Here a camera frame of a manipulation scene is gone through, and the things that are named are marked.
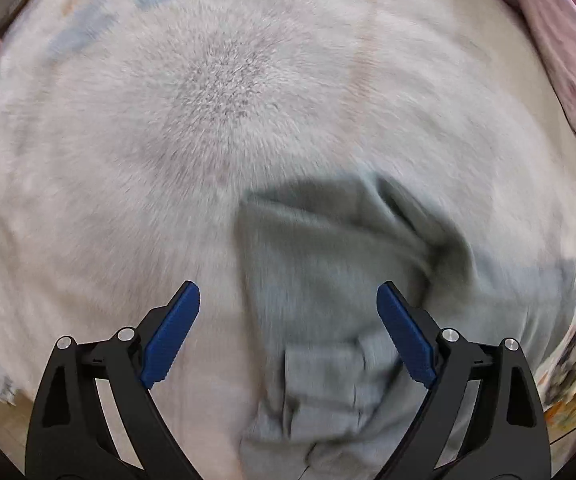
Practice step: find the purple pink floral quilt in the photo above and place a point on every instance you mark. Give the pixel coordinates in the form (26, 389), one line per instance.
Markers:
(562, 45)

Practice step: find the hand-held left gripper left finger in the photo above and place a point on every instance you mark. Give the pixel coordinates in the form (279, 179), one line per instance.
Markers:
(168, 337)

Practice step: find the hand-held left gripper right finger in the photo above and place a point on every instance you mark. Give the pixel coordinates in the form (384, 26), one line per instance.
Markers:
(410, 335)

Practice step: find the white fluffy bed blanket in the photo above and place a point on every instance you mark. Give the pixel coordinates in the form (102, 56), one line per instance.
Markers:
(168, 135)

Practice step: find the grey hoodie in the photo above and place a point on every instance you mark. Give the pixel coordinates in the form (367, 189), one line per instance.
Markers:
(328, 280)

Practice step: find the colourful boxes pile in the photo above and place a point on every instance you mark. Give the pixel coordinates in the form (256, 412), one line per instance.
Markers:
(570, 385)

